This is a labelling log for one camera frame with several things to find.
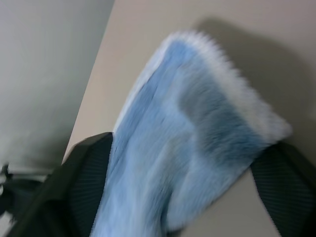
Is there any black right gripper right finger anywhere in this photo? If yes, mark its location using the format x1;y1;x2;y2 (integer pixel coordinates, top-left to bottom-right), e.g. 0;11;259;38
249;141;316;237

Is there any light blue fluffy towel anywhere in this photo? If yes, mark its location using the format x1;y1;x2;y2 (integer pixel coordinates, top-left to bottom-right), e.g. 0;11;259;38
91;31;293;237

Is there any dark blurry floor object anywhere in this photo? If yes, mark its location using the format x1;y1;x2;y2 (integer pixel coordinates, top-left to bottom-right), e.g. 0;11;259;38
0;162;54;223

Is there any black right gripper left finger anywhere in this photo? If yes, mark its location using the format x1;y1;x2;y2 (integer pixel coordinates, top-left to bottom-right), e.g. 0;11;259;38
9;131;114;237

